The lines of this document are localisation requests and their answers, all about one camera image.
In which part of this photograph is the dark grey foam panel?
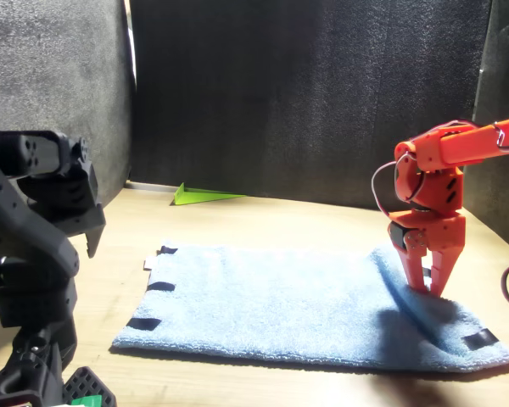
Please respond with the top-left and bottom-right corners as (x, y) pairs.
(128, 0), (493, 220)
(459, 0), (509, 259)
(0, 0), (137, 213)

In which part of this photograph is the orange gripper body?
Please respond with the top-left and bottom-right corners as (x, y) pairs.
(388, 209), (467, 259)

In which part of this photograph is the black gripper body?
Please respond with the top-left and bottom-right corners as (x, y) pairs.
(36, 198), (107, 239)

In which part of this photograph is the orange arm forearm cable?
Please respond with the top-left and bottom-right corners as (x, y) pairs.
(443, 119), (509, 150)

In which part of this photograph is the lime green triangular bracket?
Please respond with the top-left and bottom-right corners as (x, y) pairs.
(171, 182), (248, 208)

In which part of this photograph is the light blue towel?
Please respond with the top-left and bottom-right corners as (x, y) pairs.
(109, 243), (509, 374)

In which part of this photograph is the green table clamp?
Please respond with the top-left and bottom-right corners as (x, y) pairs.
(70, 393), (103, 407)

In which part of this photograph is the orange gripper servo cable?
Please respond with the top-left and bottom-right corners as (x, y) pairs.
(370, 151), (422, 215)

